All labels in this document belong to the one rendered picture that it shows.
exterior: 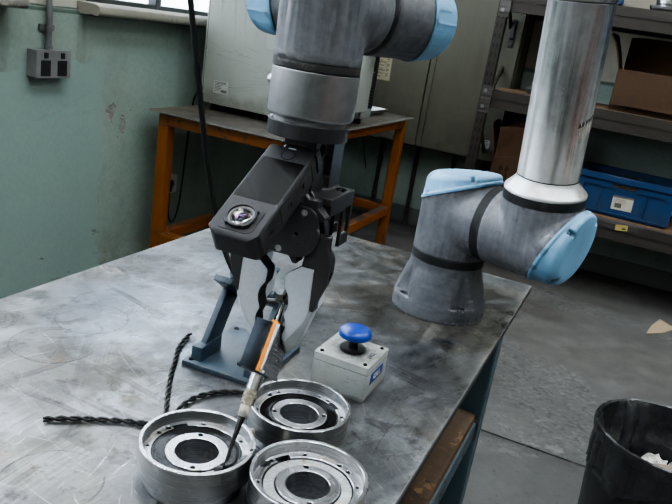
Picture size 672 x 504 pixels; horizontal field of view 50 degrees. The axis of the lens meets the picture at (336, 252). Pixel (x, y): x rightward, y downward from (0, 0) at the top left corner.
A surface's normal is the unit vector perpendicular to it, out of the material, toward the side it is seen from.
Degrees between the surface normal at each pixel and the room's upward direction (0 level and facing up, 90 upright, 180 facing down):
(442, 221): 92
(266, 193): 31
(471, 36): 90
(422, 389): 0
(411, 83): 90
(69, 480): 0
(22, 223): 90
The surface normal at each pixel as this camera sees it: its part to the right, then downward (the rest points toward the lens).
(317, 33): -0.05, 0.30
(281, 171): -0.07, -0.69
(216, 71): -0.40, 0.22
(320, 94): 0.16, 0.33
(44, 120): 0.90, 0.26
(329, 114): 0.38, 0.34
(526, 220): -0.62, 0.27
